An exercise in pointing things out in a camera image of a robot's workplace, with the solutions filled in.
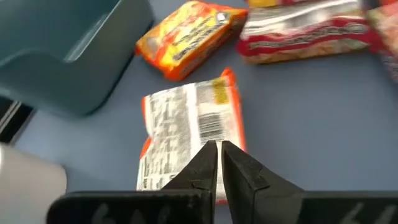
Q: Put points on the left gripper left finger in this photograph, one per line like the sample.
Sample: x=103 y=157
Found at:
x=186 y=205

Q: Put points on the grey-blue plastic bin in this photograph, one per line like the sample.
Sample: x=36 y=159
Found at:
x=62 y=77

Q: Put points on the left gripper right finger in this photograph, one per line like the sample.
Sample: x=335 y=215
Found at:
x=267 y=199

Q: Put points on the red beef ramen pack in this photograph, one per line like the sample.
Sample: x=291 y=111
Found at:
x=304 y=34
x=387 y=37

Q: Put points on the orange chicken ramen pack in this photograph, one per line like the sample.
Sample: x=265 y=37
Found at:
x=180 y=124
x=186 y=40

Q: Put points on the snake plant in white pot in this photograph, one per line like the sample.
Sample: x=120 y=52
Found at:
x=28 y=186

